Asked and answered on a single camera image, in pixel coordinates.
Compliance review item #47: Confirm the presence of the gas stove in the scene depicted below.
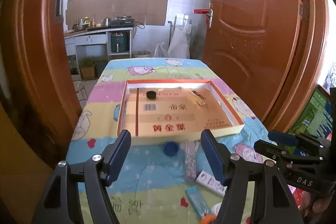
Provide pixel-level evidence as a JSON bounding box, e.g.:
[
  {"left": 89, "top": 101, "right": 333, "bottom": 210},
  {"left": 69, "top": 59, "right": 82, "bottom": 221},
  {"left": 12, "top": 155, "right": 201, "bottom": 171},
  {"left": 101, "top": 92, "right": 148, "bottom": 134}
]
[{"left": 110, "top": 16, "right": 135, "bottom": 28}]

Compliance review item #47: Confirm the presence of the teal tube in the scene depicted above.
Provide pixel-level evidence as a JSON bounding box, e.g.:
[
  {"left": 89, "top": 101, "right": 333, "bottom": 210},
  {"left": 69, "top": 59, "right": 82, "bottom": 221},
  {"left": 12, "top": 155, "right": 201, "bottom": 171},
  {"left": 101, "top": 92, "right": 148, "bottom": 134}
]
[{"left": 185, "top": 186, "right": 211, "bottom": 219}]

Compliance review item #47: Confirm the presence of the white bottle cap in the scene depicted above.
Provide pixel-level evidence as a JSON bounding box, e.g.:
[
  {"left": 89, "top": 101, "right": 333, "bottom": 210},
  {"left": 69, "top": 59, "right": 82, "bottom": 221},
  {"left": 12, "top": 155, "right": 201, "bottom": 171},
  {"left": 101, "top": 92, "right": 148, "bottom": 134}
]
[{"left": 211, "top": 202, "right": 222, "bottom": 216}]

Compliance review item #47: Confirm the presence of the potted green plant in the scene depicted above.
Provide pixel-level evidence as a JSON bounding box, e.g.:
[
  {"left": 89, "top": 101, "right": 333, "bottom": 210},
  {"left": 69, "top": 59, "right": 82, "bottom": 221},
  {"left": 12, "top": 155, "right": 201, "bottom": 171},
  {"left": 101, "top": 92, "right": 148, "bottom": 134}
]
[{"left": 79, "top": 56, "right": 96, "bottom": 80}]

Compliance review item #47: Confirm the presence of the white plastic bag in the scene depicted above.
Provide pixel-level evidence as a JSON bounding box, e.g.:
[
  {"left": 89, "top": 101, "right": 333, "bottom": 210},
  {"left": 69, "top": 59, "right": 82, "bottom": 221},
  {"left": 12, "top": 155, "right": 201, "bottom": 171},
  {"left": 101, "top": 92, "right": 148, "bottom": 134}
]
[{"left": 167, "top": 24, "right": 192, "bottom": 59}]

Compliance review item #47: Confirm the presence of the brown wooden door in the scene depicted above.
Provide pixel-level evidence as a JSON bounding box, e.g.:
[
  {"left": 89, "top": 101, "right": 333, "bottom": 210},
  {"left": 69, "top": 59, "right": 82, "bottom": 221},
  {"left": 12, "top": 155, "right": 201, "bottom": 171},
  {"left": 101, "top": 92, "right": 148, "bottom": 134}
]
[{"left": 203, "top": 0, "right": 329, "bottom": 132}]

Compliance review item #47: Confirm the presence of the orange bottle cap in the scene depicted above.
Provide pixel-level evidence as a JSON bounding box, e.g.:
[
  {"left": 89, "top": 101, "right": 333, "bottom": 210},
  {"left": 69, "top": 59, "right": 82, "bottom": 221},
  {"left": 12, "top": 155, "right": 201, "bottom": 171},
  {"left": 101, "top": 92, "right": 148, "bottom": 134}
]
[{"left": 199, "top": 214, "right": 217, "bottom": 224}]

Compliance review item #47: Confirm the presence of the green printed carton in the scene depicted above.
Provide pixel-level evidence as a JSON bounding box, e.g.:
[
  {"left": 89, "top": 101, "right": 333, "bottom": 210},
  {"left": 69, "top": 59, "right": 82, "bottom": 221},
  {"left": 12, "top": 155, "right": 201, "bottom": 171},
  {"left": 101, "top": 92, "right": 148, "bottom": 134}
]
[{"left": 286, "top": 85, "right": 333, "bottom": 140}]

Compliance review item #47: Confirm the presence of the colourful cartoon quilt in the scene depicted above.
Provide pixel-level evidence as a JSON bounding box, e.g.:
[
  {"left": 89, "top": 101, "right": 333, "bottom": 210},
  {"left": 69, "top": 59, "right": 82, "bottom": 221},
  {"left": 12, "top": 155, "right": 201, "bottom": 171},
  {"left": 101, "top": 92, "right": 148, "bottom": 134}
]
[{"left": 67, "top": 58, "right": 268, "bottom": 223}]

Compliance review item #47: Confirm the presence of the clear floral rectangular box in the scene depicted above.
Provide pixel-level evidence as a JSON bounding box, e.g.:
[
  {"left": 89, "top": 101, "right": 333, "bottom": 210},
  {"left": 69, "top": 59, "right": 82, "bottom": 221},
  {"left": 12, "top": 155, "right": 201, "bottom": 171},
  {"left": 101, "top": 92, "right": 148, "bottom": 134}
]
[{"left": 185, "top": 141, "right": 197, "bottom": 181}]

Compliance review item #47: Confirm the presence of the kitchen counter cabinet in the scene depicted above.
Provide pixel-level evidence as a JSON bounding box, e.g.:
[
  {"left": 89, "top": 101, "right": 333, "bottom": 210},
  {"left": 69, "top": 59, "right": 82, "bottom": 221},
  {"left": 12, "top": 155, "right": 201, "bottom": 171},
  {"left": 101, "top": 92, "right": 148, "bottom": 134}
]
[{"left": 64, "top": 27, "right": 134, "bottom": 61}]

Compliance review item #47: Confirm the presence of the orange-rimmed cardboard tray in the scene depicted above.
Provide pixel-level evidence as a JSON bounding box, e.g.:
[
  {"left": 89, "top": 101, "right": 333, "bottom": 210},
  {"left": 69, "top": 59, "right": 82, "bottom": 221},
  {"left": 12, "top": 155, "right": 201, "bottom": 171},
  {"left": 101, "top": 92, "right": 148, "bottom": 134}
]
[{"left": 117, "top": 79, "right": 244, "bottom": 145}]

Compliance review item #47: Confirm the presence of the right hand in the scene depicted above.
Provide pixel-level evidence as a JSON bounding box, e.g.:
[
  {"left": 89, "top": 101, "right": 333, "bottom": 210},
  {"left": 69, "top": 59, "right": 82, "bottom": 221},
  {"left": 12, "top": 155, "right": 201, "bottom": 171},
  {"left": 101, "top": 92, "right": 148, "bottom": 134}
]
[{"left": 299, "top": 192, "right": 332, "bottom": 217}]

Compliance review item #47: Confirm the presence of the black bottle cap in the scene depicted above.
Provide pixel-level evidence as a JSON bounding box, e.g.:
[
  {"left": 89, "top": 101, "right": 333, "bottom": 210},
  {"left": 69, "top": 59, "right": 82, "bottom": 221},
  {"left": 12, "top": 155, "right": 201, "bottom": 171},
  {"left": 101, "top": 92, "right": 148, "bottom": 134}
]
[{"left": 146, "top": 90, "right": 157, "bottom": 100}]

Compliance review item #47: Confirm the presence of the gold lighter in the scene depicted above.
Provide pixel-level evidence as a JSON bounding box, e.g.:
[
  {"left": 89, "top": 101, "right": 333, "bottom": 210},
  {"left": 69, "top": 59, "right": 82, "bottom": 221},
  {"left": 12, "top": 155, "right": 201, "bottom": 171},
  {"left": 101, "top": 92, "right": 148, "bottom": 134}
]
[{"left": 189, "top": 90, "right": 206, "bottom": 106}]

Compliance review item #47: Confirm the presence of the green air fryer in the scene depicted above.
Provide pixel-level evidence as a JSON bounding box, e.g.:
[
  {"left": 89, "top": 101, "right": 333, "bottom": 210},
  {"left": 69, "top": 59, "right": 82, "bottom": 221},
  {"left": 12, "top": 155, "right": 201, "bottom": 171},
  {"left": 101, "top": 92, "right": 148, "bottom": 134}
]
[{"left": 110, "top": 31, "right": 129, "bottom": 53}]

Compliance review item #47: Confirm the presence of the white Hello Kitty box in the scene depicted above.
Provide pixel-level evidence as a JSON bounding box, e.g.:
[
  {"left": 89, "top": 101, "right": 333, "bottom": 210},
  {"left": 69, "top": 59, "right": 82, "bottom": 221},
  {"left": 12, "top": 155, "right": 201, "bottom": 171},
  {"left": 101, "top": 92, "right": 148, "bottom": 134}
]
[{"left": 195, "top": 170, "right": 227, "bottom": 197}]

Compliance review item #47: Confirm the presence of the blue bottle cap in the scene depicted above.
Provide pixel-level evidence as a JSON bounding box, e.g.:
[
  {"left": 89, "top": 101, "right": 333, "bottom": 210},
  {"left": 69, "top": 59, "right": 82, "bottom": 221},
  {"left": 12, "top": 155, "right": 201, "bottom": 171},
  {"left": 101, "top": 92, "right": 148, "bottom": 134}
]
[{"left": 163, "top": 141, "right": 179, "bottom": 157}]

